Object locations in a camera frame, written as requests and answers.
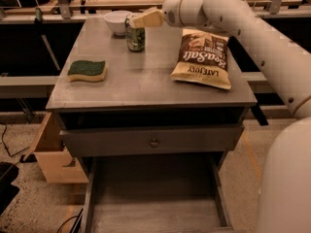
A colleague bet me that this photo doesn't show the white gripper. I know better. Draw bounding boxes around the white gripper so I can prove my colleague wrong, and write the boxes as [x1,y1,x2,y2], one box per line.
[129,0,183,28]

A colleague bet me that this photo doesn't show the black floor cable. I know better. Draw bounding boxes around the black floor cable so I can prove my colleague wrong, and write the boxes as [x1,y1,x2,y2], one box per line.
[0,123,31,158]

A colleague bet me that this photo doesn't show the green yellow sponge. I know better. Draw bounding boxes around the green yellow sponge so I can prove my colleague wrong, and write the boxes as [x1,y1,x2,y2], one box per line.
[67,60,107,83]

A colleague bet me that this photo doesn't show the green soda can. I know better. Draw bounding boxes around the green soda can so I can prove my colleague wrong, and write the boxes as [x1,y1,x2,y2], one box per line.
[124,14,145,51]

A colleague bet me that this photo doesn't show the black object at left edge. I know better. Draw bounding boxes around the black object at left edge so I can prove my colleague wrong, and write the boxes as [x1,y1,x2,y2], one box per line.
[0,162,19,215]

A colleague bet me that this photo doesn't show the grey top drawer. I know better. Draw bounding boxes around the grey top drawer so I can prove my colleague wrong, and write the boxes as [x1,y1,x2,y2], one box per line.
[60,124,244,157]

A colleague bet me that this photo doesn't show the grey open middle drawer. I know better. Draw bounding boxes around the grey open middle drawer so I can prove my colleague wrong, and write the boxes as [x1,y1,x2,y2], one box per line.
[81,153,234,233]

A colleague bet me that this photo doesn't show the grey drawer cabinet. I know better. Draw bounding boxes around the grey drawer cabinet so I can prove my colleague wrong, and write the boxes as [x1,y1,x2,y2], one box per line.
[46,15,258,186]

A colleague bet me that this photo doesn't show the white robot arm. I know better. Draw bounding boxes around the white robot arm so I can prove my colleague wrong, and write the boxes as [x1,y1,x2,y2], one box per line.
[130,0,311,233]

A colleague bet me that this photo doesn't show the wooden box on floor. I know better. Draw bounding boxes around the wooden box on floor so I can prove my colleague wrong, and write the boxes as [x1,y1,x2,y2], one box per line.
[22,113,88,183]

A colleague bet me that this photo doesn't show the sea salt chips bag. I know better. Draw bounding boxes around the sea salt chips bag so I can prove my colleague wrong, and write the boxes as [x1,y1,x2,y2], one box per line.
[171,29,231,90]

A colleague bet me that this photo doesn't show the white ceramic bowl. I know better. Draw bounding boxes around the white ceramic bowl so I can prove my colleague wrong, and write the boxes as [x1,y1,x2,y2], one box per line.
[104,10,131,36]

